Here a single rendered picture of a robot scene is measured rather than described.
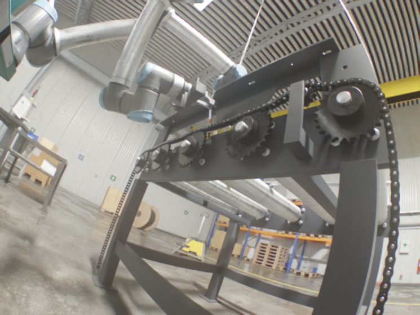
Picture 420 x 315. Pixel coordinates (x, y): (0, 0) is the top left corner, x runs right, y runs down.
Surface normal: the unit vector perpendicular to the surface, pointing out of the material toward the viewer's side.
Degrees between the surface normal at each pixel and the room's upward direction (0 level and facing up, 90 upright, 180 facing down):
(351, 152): 90
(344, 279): 90
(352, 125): 90
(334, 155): 90
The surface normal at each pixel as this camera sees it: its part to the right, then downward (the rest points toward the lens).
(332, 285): -0.72, -0.47
